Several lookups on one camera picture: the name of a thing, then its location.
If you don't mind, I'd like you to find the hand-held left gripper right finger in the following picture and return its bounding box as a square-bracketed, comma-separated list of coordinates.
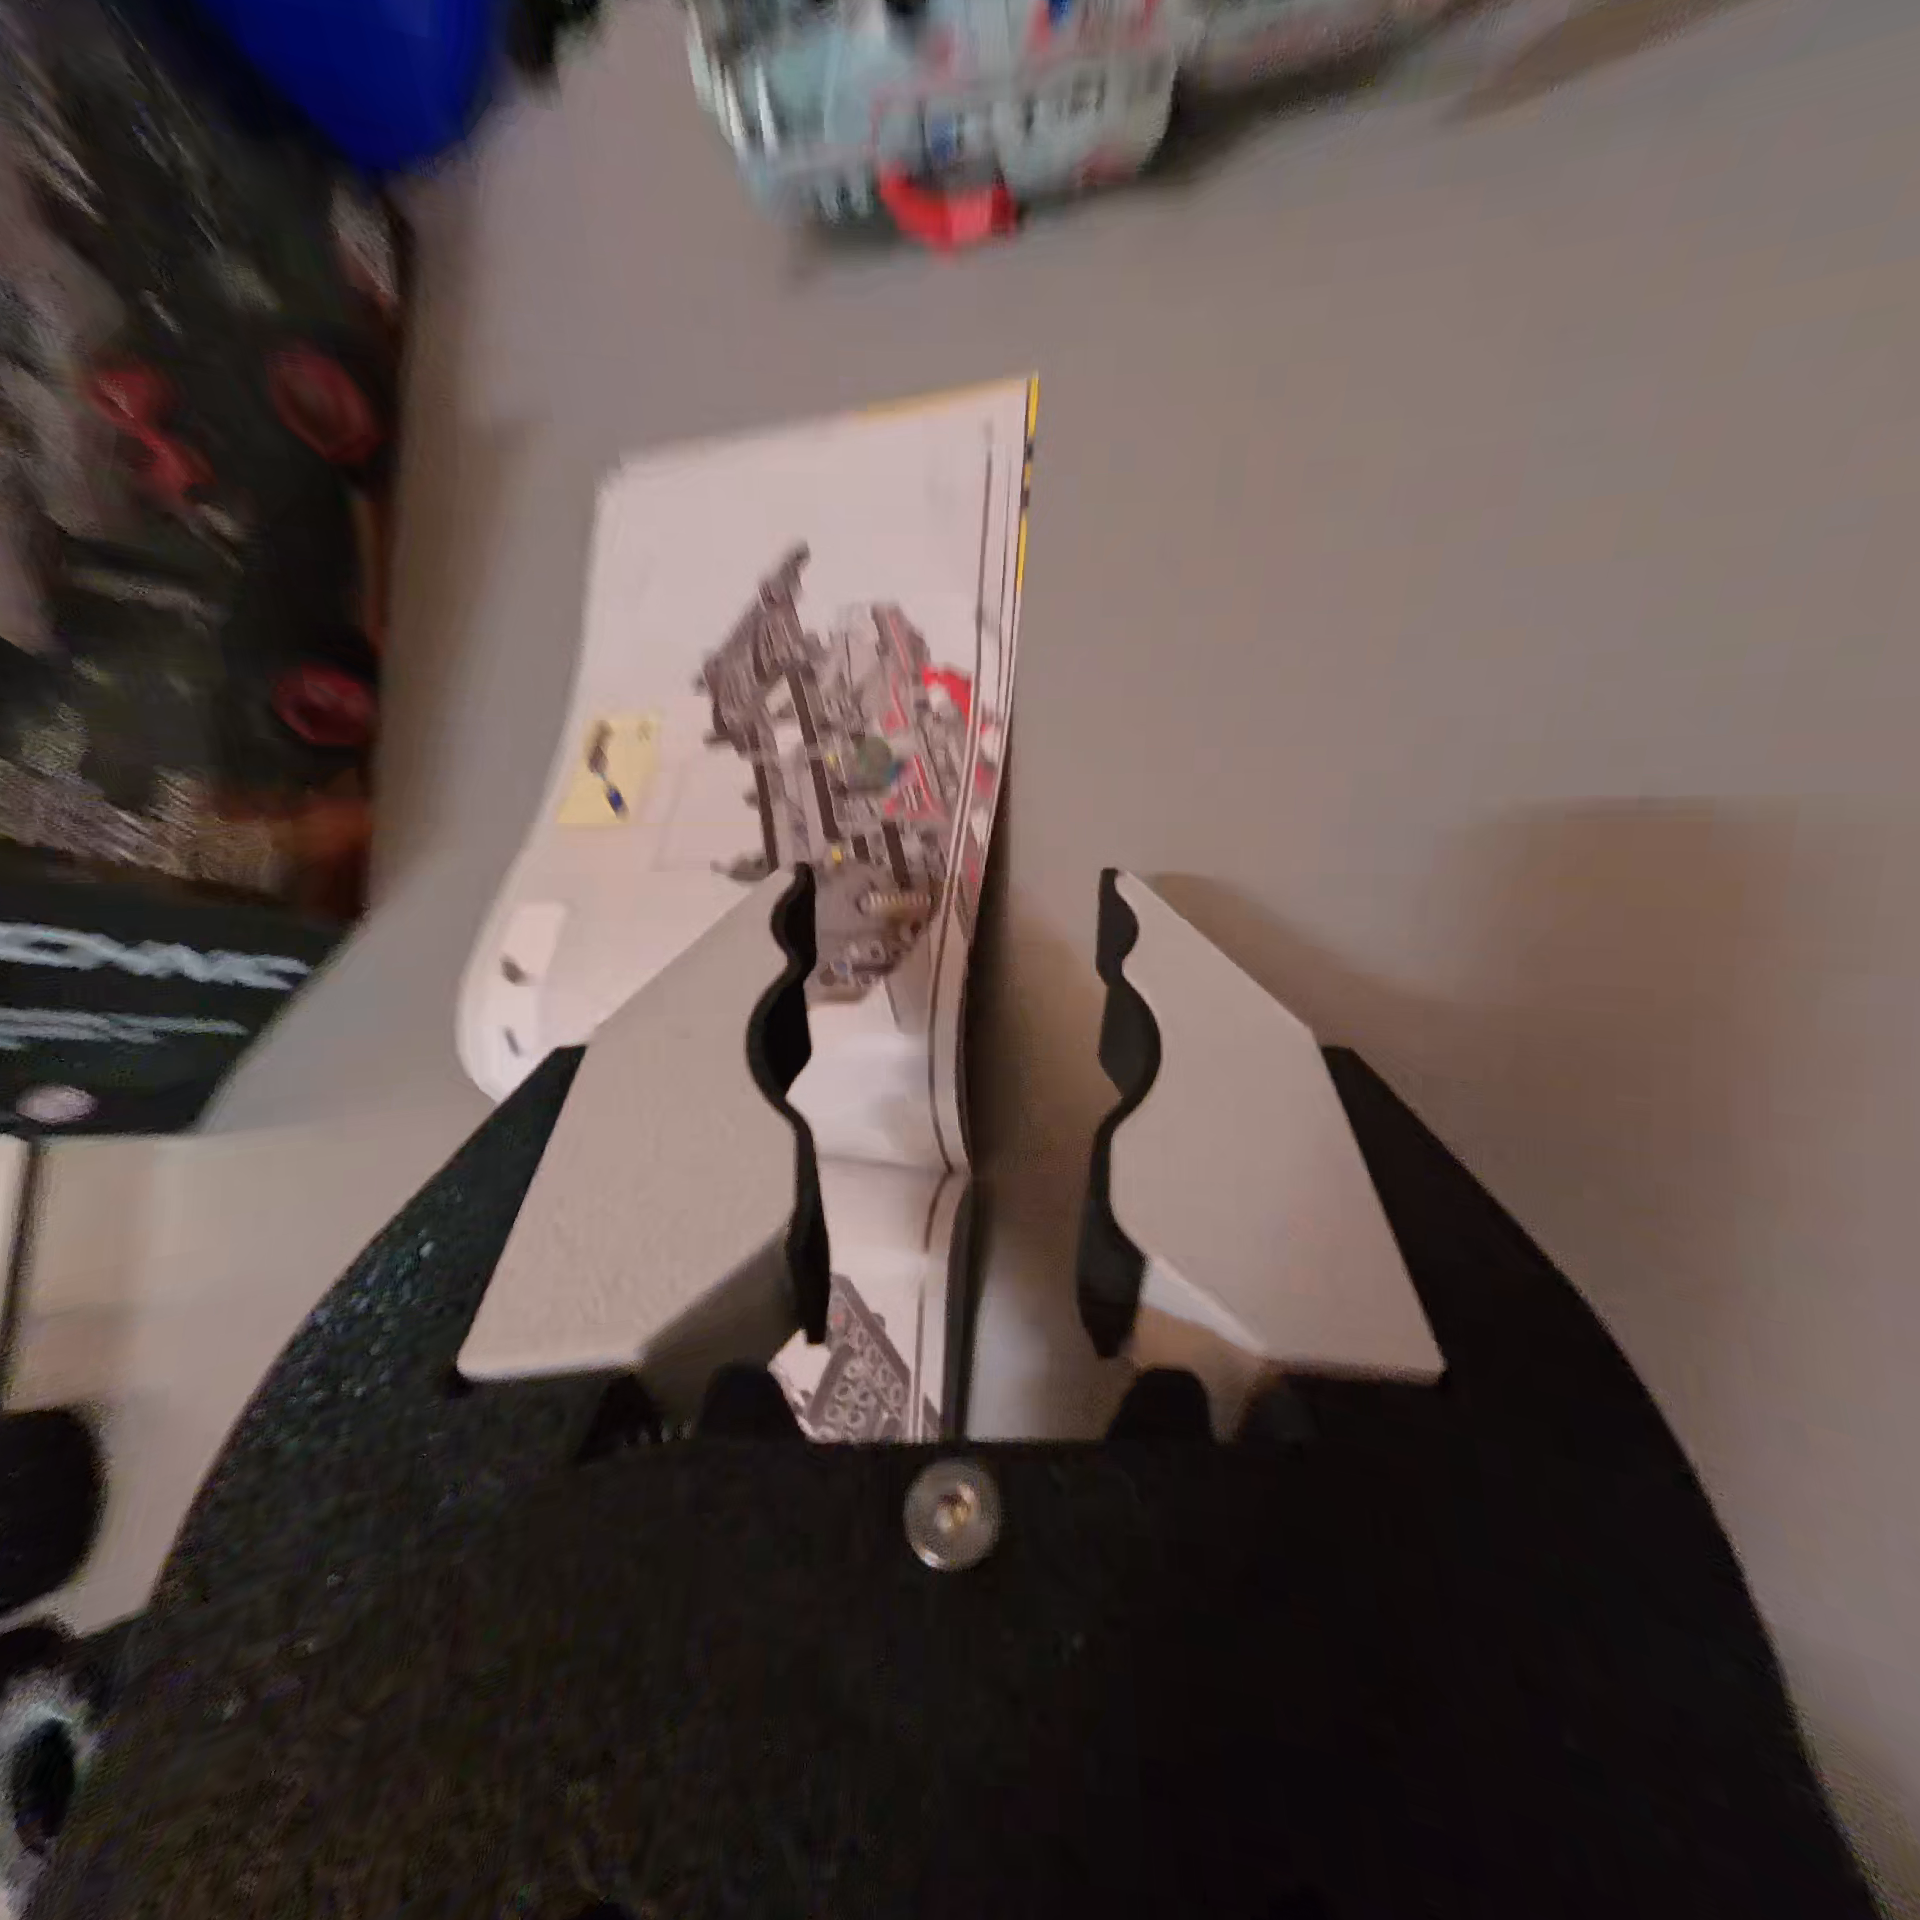
[1074, 865, 1449, 1390]

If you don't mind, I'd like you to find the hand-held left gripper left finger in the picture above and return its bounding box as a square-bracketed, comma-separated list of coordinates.
[456, 862, 837, 1397]

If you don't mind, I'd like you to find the building instruction booklet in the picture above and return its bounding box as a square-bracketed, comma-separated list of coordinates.
[456, 371, 1047, 1448]

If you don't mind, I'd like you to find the brick-built toy vehicle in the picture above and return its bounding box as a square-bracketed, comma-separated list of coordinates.
[681, 0, 1442, 255]

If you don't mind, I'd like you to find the dark printed toy box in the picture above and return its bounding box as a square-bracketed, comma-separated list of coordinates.
[0, 0, 417, 1135]

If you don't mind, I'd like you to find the blue plastic bin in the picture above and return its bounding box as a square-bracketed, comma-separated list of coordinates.
[195, 0, 514, 176]

